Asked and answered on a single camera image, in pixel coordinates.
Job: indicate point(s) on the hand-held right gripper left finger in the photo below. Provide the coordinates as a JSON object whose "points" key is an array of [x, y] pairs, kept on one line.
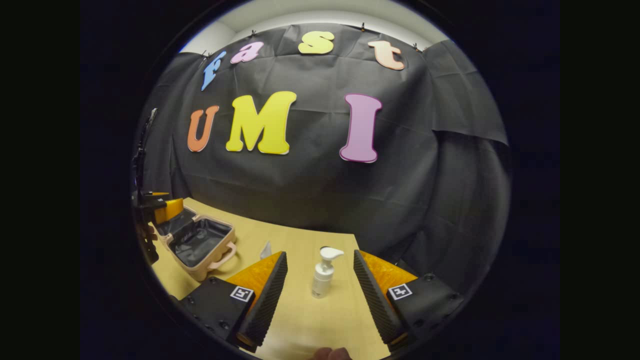
{"points": [[267, 305]]}

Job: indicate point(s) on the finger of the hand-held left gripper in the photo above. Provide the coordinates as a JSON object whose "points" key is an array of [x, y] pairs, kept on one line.
{"points": [[170, 211], [157, 194]]}

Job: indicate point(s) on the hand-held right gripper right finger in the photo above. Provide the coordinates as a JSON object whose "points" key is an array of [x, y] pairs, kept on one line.
{"points": [[377, 305]]}

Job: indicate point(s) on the pink suitcase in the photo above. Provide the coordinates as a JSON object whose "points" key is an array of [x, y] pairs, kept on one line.
{"points": [[200, 240]]}

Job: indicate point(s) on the white pump bottle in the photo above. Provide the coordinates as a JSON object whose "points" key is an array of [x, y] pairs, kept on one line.
{"points": [[322, 280]]}

